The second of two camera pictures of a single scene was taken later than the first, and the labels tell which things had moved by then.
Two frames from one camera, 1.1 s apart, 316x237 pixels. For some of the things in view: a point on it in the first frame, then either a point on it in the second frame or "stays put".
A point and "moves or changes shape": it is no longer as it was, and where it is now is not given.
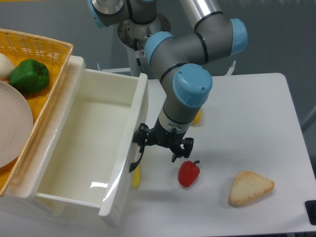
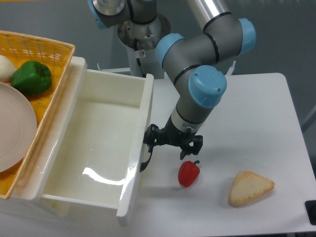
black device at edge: (310, 207) stays put
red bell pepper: (188, 172) stays put
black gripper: (144, 136) to (188, 141)
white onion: (6, 67) stays put
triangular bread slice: (247, 185) stays put
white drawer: (87, 152) moves or changes shape
